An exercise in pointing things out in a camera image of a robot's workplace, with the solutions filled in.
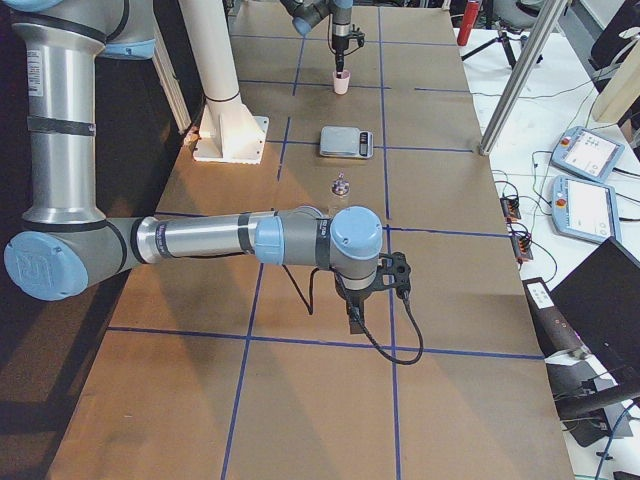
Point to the lower blue teach pendant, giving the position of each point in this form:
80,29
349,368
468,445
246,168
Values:
584,210

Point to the white pillar with base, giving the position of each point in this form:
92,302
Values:
228,131

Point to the red cylinder bottle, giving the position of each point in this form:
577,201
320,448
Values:
468,21

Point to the clear glass sauce bottle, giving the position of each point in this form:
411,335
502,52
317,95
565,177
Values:
339,195

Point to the blue teach pendant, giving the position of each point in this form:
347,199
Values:
584,210
586,154

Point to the black laptop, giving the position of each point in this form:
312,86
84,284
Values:
600,299

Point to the upper blue teach pendant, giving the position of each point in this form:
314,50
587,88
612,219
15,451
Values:
586,154

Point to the pink plastic cup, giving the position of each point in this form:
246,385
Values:
341,81

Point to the black camera tripod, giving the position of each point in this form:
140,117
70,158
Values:
504,39

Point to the aluminium frame post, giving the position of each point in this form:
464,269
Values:
547,19

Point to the orange black connector board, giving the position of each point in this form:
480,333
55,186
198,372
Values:
510,208

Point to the silver digital kitchen scale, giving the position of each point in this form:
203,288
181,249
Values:
346,142

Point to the brown box with label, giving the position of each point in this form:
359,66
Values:
554,333

